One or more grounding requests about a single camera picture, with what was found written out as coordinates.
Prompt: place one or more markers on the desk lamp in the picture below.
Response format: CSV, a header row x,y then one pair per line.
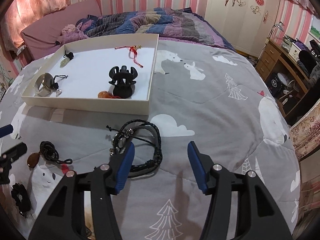
x,y
276,26

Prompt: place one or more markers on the striped purple blue blanket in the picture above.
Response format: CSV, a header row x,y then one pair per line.
x,y
176,24

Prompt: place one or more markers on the pink curtain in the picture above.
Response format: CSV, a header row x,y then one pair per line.
x,y
23,13

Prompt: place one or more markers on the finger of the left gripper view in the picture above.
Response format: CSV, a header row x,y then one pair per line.
x,y
6,130

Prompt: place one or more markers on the pink headboard cushion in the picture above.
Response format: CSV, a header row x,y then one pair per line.
x,y
40,36

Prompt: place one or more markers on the cream flower hair accessory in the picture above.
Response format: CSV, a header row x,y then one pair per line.
x,y
88,215

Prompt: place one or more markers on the framed wedding photo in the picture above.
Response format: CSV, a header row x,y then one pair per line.
x,y
315,28

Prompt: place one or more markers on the white wardrobe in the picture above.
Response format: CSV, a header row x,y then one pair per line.
x,y
245,24

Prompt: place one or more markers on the white shallow tray box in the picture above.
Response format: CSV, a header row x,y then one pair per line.
x,y
87,64

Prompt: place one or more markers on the wooden desk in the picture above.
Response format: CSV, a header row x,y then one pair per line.
x,y
275,59

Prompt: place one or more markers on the black bag on desk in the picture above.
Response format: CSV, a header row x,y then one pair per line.
x,y
308,60

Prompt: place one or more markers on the grey polar bear quilt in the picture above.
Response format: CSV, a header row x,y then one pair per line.
x,y
208,95

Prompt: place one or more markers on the black hair claw clip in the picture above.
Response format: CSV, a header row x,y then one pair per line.
x,y
122,81

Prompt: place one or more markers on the pink plush toy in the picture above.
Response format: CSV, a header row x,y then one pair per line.
x,y
69,30

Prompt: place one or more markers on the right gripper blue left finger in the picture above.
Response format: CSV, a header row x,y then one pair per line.
x,y
63,215

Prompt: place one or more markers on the red cord orange bead pendant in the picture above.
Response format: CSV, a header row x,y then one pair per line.
x,y
107,95

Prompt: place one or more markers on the black scrunchie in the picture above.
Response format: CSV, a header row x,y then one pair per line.
x,y
21,198

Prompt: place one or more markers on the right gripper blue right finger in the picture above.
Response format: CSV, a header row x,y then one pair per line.
x,y
258,216

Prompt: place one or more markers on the white drum under desk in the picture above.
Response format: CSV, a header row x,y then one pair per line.
x,y
278,82

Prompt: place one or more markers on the floral upholstered chair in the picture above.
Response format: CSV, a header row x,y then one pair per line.
x,y
305,133

